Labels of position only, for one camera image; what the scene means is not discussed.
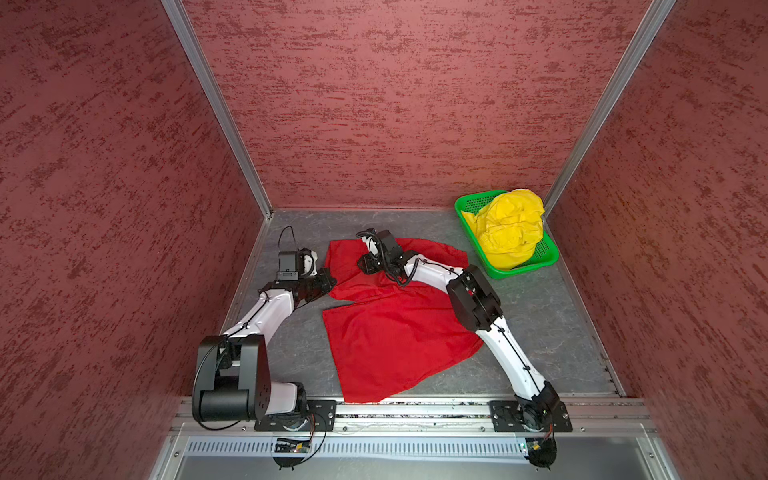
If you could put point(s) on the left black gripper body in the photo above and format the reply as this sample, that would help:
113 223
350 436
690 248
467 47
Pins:
316 286

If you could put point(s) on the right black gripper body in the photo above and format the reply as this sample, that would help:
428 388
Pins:
375 264

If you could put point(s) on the red shorts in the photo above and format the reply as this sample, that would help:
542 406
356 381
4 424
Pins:
385 339

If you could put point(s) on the yellow shorts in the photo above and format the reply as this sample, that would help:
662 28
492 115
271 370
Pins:
508 228

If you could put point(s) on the green plastic basket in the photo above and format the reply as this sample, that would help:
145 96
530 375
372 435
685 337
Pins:
546 253

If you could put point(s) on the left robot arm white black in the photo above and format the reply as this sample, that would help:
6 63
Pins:
232 381

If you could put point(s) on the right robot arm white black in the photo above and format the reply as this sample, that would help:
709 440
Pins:
477 308

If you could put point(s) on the left small circuit board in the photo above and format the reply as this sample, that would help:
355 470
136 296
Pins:
293 446

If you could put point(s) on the small circuit board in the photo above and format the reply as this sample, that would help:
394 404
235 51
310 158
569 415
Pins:
293 446
541 453

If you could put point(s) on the right small circuit board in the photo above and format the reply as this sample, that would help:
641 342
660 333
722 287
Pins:
541 453

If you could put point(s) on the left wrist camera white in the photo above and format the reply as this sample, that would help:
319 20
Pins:
308 261

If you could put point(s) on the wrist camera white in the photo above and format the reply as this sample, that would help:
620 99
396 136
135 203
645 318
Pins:
370 241
308 261

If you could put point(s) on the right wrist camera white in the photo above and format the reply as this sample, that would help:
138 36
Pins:
370 241

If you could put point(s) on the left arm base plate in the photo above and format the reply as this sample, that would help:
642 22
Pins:
316 415

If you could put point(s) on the slotted cable duct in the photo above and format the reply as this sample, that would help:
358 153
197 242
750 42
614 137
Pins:
417 448

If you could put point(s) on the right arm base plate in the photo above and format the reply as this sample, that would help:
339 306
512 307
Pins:
510 415

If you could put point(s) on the aluminium mounting rail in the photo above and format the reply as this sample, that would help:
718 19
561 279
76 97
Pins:
590 416

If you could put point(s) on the left aluminium corner post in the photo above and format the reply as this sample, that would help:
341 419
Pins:
185 33

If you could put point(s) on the aluminium corner post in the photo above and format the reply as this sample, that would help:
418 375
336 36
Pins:
185 33
642 39

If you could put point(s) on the right aluminium corner post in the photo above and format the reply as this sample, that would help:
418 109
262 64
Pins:
642 39

